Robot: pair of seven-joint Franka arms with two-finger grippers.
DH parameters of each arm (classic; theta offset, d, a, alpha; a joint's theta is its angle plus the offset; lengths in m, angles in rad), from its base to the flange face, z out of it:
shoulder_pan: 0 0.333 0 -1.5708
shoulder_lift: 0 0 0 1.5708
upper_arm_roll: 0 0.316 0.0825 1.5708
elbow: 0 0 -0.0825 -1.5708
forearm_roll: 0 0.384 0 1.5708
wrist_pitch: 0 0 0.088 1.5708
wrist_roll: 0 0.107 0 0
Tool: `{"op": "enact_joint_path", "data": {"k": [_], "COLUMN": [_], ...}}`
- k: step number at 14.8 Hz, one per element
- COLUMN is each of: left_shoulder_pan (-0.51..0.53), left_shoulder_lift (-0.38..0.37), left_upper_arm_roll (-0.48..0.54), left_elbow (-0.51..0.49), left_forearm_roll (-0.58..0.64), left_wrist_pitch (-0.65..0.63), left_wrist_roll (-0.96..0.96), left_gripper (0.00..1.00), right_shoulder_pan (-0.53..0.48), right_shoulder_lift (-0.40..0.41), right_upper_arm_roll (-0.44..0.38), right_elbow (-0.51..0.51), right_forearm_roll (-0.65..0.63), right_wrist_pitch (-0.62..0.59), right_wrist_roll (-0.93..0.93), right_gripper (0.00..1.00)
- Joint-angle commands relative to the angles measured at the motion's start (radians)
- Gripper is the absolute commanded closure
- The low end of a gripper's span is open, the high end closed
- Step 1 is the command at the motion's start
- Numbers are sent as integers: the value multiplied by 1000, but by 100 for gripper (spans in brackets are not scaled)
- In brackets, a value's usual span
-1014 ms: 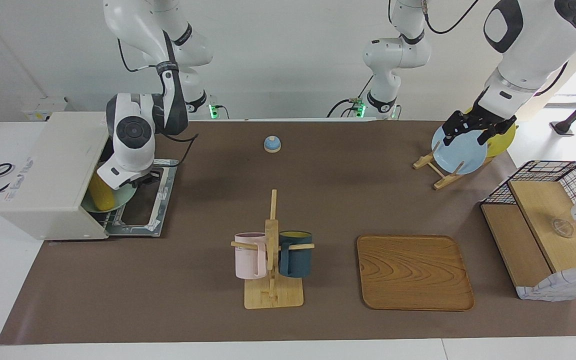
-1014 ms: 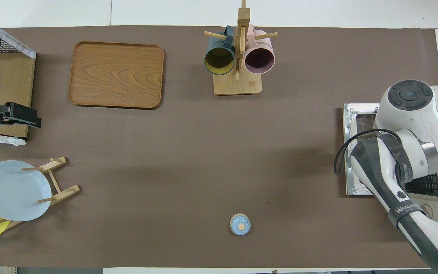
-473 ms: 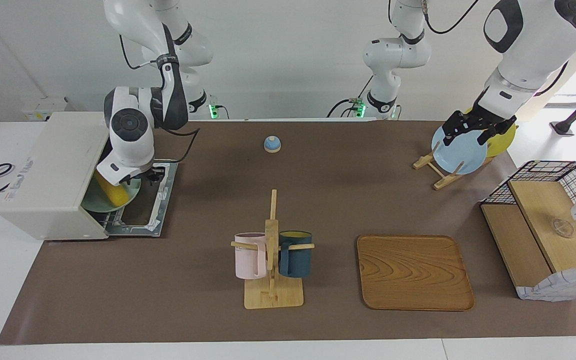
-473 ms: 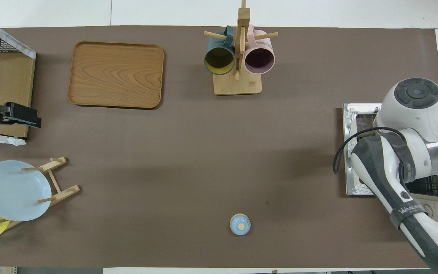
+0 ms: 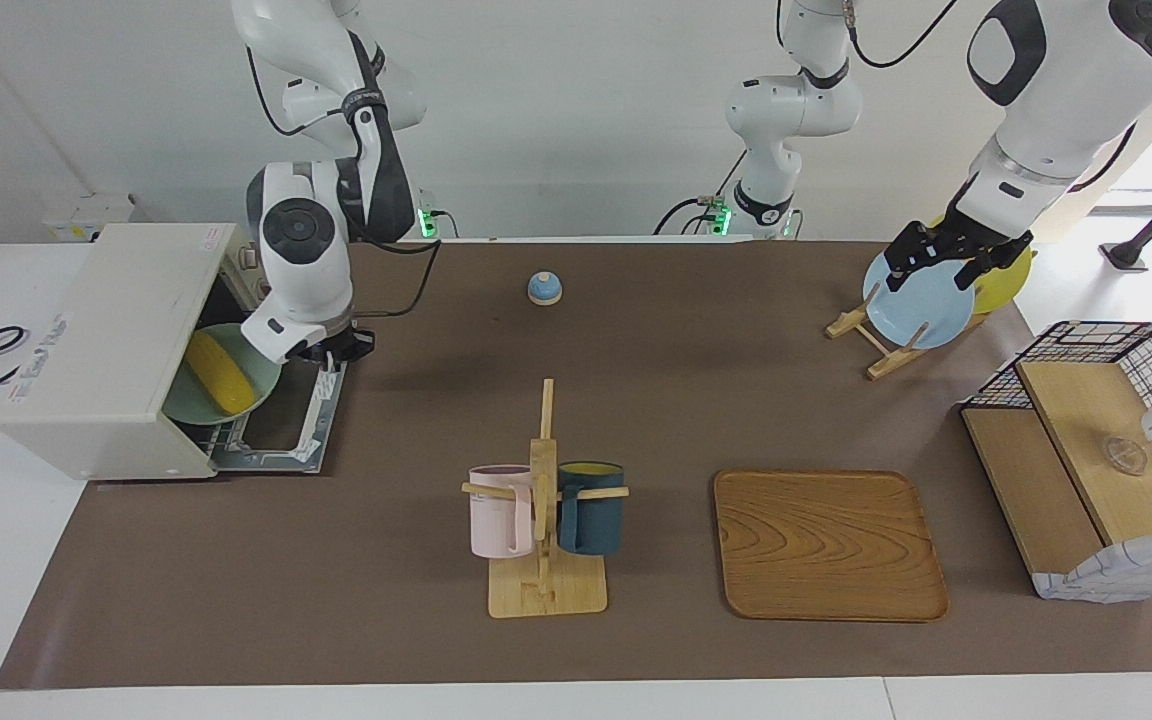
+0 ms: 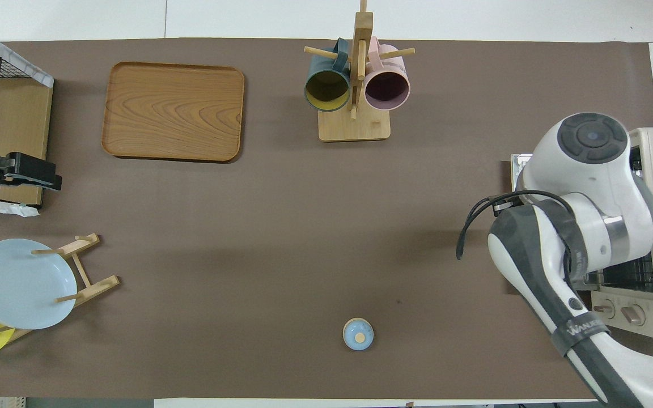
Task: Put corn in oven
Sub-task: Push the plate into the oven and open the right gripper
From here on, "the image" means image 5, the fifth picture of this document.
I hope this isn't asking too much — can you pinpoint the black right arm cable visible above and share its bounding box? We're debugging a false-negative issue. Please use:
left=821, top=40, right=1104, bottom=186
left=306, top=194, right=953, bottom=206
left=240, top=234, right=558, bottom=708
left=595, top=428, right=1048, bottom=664
left=244, top=40, right=443, bottom=321

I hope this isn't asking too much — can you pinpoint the pale green plate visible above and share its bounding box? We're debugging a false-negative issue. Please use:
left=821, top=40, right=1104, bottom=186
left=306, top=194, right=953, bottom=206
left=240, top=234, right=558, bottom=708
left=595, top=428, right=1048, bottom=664
left=161, top=322, right=284, bottom=427

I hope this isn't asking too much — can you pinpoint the glass oven door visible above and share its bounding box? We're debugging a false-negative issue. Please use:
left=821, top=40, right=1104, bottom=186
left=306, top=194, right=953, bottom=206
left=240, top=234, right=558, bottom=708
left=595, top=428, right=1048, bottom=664
left=211, top=355, right=349, bottom=475

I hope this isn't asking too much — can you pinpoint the brown table mat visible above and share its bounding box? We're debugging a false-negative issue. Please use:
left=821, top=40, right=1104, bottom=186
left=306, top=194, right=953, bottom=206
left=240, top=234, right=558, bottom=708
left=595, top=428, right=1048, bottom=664
left=0, top=238, right=1152, bottom=691

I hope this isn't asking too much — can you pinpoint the cream toaster oven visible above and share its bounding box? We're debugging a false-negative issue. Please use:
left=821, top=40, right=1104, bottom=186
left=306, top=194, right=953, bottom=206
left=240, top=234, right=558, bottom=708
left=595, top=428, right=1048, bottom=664
left=0, top=222, right=282, bottom=482

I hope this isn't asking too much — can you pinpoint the wooden serving tray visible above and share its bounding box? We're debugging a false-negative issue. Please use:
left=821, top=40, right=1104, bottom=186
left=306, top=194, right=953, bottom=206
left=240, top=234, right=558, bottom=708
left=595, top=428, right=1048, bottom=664
left=713, top=469, right=950, bottom=623

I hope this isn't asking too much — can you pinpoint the pink mug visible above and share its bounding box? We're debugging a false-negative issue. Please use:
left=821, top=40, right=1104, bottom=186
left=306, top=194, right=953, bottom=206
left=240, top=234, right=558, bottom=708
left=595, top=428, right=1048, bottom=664
left=467, top=464, right=537, bottom=559

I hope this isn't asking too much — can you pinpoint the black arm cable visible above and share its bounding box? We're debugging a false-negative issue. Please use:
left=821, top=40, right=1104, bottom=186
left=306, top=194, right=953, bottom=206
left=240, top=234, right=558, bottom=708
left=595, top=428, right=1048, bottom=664
left=776, top=0, right=1137, bottom=196
left=244, top=40, right=443, bottom=321

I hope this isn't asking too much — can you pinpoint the wooden mug tree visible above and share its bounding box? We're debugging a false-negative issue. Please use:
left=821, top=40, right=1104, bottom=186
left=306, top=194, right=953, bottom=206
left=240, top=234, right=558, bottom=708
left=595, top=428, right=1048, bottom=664
left=461, top=377, right=631, bottom=619

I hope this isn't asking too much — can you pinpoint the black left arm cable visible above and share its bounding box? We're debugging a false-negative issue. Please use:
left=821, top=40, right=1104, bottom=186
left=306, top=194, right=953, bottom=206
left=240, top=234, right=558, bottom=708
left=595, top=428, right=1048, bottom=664
left=776, top=0, right=1137, bottom=196

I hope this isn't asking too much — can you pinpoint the small clear glass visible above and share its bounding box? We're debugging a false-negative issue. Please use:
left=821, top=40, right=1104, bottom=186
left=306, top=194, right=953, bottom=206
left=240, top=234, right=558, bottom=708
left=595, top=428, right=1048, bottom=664
left=1099, top=434, right=1150, bottom=477

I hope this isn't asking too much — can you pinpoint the wire and wood shelf basket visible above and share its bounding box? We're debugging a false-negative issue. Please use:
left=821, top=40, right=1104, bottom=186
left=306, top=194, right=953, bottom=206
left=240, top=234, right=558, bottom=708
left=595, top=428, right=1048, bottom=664
left=958, top=320, right=1152, bottom=603

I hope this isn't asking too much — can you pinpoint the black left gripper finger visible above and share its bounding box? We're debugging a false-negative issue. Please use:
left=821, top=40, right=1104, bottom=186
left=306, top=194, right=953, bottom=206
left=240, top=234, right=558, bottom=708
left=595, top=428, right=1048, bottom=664
left=886, top=260, right=937, bottom=293
left=956, top=255, right=1003, bottom=291

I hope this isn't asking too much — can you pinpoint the wooden shelf box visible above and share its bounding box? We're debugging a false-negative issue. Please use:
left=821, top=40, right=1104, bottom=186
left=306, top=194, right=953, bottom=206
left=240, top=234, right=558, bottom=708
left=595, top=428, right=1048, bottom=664
left=1031, top=528, right=1152, bottom=603

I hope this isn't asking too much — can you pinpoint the wooden plate rack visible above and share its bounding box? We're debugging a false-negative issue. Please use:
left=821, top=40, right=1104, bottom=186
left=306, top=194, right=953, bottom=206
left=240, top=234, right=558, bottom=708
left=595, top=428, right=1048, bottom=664
left=825, top=300, right=987, bottom=382

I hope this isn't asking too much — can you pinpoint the yellow plate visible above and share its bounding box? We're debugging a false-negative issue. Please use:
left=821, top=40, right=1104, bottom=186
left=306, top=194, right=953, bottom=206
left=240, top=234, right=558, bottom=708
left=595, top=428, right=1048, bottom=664
left=926, top=215, right=1037, bottom=316

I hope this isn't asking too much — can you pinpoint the white socket box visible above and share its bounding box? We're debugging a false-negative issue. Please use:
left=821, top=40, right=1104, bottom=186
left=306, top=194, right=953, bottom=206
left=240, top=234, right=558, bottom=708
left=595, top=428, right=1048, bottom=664
left=41, top=193, right=137, bottom=243

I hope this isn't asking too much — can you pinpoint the dark teal mug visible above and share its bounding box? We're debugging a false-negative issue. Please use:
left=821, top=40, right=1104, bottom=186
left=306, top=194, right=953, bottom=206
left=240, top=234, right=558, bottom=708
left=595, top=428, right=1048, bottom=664
left=556, top=461, right=627, bottom=557

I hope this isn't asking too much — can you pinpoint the yellow corn cob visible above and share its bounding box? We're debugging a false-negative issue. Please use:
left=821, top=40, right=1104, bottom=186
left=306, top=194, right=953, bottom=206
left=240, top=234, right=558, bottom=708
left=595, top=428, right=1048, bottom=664
left=184, top=331, right=259, bottom=416

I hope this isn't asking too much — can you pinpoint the light blue plate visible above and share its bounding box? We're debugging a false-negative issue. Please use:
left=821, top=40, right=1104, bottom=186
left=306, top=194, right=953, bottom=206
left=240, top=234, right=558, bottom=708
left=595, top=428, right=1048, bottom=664
left=862, top=250, right=977, bottom=351

